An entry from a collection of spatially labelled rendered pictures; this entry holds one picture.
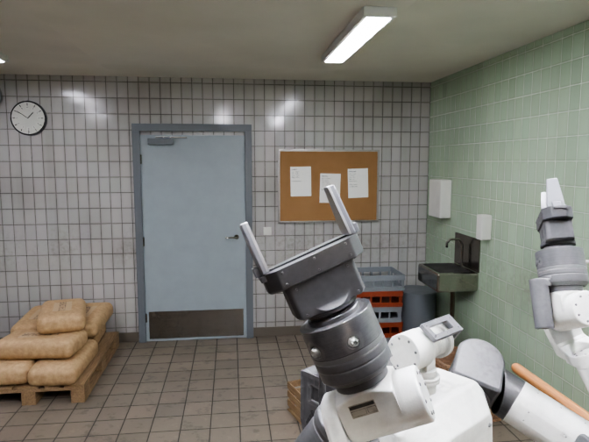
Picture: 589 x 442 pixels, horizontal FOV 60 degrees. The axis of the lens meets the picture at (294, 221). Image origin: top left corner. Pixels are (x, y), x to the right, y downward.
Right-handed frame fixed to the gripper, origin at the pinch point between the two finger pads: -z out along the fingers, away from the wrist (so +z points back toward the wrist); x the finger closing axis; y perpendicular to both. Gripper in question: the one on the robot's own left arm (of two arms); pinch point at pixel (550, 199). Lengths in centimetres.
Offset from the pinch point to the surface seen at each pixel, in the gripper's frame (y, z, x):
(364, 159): 100, -177, -365
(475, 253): 4, -65, -332
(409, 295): 65, -40, -384
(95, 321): 322, -11, -262
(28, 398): 331, 51, -209
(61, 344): 309, 12, -211
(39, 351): 325, 17, -206
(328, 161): 134, -173, -351
